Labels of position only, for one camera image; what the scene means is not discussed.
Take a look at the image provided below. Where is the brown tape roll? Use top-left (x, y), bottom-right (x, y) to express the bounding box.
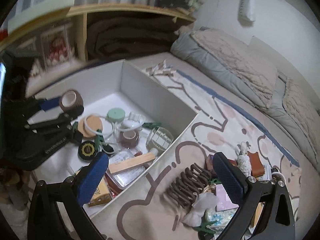
top-left (59, 89), bottom-right (84, 112)
top-left (119, 130), bottom-right (139, 148)

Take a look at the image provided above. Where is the round wooden lid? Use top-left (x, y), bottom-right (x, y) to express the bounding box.
top-left (78, 115), bottom-right (103, 138)

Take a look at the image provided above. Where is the black yellow round tin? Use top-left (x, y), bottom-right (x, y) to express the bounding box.
top-left (78, 141), bottom-right (98, 162)

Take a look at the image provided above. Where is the mint green round tin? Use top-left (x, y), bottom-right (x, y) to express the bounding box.
top-left (106, 108), bottom-right (126, 123)

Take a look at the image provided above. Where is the floral fabric pouch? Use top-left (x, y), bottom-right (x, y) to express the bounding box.
top-left (205, 209), bottom-right (237, 231)

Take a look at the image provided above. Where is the pink card booklet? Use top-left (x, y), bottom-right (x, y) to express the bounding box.
top-left (215, 184), bottom-right (239, 211)

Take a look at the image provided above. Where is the brown leather wallet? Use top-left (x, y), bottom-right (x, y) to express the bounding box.
top-left (247, 152), bottom-right (265, 177)

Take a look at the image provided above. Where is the wooden bedside shelf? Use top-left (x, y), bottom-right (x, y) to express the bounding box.
top-left (1, 3), bottom-right (195, 96)

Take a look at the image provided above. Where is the white cardboard box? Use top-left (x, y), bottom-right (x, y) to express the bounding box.
top-left (26, 59), bottom-right (200, 218)

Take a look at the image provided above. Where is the yellow small box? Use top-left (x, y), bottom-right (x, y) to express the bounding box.
top-left (88, 177), bottom-right (112, 207)

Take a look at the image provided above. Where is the white plastic bottle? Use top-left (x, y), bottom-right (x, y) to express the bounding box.
top-left (122, 112), bottom-right (145, 130)

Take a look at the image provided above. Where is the red dress doll case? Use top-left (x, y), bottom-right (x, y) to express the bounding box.
top-left (41, 23), bottom-right (75, 68)

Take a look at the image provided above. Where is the white mesh pouch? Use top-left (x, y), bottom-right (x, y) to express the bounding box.
top-left (181, 192), bottom-right (218, 227)

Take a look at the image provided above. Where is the green clothespin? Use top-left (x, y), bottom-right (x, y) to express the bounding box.
top-left (193, 220), bottom-right (216, 235)

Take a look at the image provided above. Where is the clear plastic case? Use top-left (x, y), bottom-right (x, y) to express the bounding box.
top-left (106, 166), bottom-right (146, 190)

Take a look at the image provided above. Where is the dark brown folded blanket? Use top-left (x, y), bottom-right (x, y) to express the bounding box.
top-left (86, 17), bottom-right (180, 62)

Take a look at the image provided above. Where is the dark red small box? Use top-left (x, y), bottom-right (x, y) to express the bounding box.
top-left (205, 154), bottom-right (215, 174)

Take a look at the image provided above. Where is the brown hair claw clip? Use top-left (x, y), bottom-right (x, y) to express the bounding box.
top-left (165, 163), bottom-right (212, 209)

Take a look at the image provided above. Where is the white foam board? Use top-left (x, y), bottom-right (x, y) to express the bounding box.
top-left (8, 0), bottom-right (75, 34)

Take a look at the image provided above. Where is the cartoon print blanket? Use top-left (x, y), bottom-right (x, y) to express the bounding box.
top-left (92, 72), bottom-right (301, 239)

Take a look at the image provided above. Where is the right beige pillow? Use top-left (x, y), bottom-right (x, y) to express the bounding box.
top-left (283, 79), bottom-right (319, 153)

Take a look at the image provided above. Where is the beige pillow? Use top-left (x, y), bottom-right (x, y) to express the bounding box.
top-left (283, 79), bottom-right (319, 153)
top-left (190, 28), bottom-right (278, 108)

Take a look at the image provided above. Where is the grey folded duvet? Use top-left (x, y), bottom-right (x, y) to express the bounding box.
top-left (170, 28), bottom-right (319, 170)

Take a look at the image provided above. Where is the left beige pillow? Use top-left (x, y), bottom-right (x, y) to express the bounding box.
top-left (190, 28), bottom-right (278, 108)

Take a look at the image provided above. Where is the black bag on shelf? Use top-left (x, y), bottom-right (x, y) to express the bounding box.
top-left (155, 0), bottom-right (189, 10)

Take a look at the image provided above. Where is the white rope bundle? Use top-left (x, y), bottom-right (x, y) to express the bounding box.
top-left (236, 141), bottom-right (252, 178)

